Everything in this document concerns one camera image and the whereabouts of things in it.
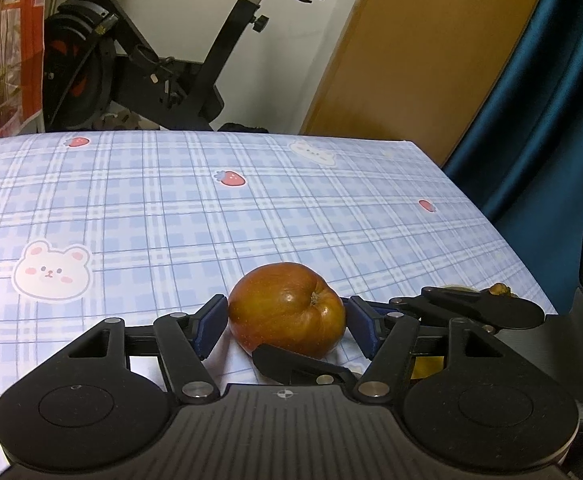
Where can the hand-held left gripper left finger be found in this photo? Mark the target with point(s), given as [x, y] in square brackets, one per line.
[211, 327]

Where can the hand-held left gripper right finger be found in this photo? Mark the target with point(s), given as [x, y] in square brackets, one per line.
[362, 330]

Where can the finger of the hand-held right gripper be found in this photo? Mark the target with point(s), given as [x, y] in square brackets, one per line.
[496, 312]
[291, 362]

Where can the red-brown apple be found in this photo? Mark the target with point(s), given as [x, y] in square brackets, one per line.
[281, 310]

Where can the blue plaid tablecloth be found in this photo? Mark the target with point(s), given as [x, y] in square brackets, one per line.
[171, 210]

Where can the blue curtain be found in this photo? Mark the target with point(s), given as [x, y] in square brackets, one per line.
[546, 110]

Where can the wooden board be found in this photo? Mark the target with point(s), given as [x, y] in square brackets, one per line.
[411, 60]

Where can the black exercise bike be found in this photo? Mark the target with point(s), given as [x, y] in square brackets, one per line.
[121, 75]

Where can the printed backdrop cloth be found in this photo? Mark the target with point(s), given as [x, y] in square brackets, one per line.
[1, 60]

